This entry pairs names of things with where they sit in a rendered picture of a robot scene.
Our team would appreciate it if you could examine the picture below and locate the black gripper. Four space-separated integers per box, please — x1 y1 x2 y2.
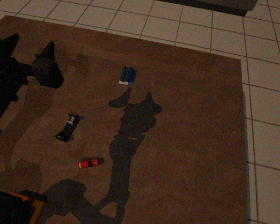
0 34 64 102

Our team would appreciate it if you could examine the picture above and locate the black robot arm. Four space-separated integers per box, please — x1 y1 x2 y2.
0 38 35 224

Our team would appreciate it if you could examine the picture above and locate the red cylindrical battery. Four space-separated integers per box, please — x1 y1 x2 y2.
77 158 99 169

